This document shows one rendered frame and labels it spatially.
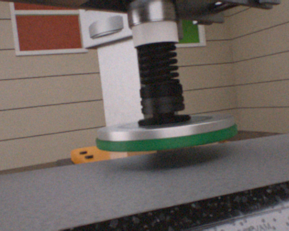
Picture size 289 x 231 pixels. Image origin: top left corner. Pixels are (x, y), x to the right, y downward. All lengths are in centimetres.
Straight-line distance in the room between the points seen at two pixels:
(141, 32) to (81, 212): 30
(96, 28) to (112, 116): 30
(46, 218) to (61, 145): 621
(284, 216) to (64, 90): 626
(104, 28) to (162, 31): 67
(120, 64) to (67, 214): 91
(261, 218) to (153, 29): 31
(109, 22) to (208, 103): 662
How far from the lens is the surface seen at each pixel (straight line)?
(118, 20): 117
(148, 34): 54
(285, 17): 708
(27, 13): 664
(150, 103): 54
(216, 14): 76
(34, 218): 36
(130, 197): 38
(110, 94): 126
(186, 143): 46
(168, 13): 55
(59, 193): 44
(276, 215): 37
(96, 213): 34
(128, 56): 119
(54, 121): 651
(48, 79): 652
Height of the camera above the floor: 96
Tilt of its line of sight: 3 degrees down
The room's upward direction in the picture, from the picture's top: 6 degrees counter-clockwise
